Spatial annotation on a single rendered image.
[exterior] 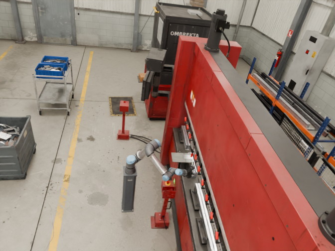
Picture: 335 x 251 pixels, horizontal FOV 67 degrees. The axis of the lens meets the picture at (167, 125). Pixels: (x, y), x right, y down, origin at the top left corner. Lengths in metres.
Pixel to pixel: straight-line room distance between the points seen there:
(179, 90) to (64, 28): 6.79
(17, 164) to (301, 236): 3.81
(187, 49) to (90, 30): 6.66
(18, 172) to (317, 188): 3.94
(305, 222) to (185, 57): 2.71
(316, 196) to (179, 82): 2.63
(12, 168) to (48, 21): 6.50
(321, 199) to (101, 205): 3.14
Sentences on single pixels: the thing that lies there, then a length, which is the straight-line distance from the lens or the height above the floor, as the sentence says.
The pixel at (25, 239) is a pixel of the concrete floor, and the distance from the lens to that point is 3.95.
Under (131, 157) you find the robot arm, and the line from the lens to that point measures 3.29.
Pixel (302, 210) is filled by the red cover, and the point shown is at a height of 2.30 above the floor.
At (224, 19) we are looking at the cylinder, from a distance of 3.18.
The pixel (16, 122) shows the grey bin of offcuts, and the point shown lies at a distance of 4.85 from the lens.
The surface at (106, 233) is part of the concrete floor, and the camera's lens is 3.80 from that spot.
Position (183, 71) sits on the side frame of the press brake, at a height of 1.86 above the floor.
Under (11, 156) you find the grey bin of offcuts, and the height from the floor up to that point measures 0.52.
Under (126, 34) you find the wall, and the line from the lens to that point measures 9.86.
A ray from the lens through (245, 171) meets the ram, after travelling 1.90.
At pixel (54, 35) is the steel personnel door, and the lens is 10.08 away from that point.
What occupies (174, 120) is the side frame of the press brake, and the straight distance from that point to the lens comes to 4.06.
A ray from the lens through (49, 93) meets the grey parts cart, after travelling 6.12.
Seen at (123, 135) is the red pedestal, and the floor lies 0.10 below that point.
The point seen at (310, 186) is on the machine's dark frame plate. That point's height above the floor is 2.30.
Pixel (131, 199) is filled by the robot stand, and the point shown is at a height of 0.28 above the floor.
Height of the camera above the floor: 3.24
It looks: 35 degrees down
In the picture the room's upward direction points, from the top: 10 degrees clockwise
